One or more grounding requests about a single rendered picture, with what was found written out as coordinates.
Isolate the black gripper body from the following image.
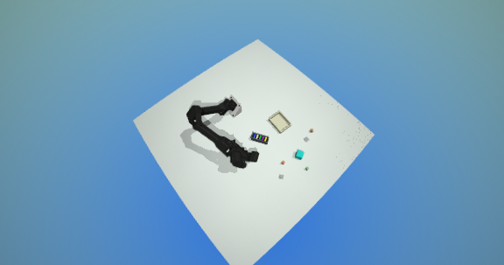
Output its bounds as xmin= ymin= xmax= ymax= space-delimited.
xmin=241 ymin=147 xmax=259 ymax=163

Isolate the cyan cube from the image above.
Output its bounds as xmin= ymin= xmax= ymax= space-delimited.
xmin=295 ymin=150 xmax=304 ymax=160

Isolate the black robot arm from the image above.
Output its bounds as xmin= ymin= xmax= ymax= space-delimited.
xmin=186 ymin=98 xmax=248 ymax=169

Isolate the beige rectangular tray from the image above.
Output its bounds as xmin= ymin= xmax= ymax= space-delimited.
xmin=269 ymin=111 xmax=292 ymax=134

